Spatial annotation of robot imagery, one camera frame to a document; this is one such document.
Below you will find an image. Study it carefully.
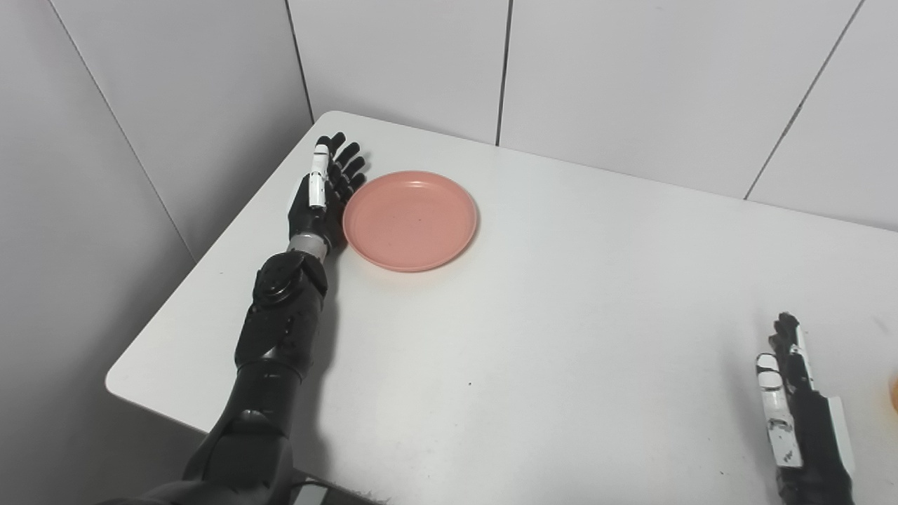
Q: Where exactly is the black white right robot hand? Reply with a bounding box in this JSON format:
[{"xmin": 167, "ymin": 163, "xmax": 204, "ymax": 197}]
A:
[{"xmin": 755, "ymin": 312, "xmax": 857, "ymax": 505}]

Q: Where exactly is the pink round plate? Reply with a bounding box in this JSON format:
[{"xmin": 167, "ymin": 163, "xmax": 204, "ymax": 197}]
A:
[{"xmin": 342, "ymin": 170, "xmax": 479, "ymax": 273}]

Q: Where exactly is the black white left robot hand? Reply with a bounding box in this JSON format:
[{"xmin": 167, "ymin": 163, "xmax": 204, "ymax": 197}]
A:
[{"xmin": 288, "ymin": 132, "xmax": 368, "ymax": 247}]

